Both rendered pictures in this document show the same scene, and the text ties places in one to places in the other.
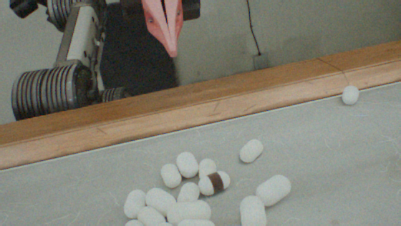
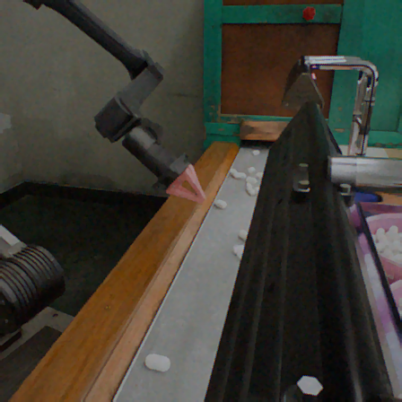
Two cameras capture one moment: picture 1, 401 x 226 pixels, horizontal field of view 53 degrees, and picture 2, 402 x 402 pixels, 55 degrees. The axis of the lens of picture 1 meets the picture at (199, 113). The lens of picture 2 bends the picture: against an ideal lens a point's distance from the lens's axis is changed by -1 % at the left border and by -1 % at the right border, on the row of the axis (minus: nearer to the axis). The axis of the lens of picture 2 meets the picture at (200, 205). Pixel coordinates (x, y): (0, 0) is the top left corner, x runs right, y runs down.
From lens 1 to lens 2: 0.80 m
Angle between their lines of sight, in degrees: 64
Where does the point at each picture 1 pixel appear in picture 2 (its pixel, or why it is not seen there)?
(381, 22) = not seen: outside the picture
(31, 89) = (21, 280)
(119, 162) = (205, 269)
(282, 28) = not seen: outside the picture
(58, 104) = (50, 282)
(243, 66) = not seen: outside the picture
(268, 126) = (219, 227)
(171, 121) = (184, 244)
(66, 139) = (162, 277)
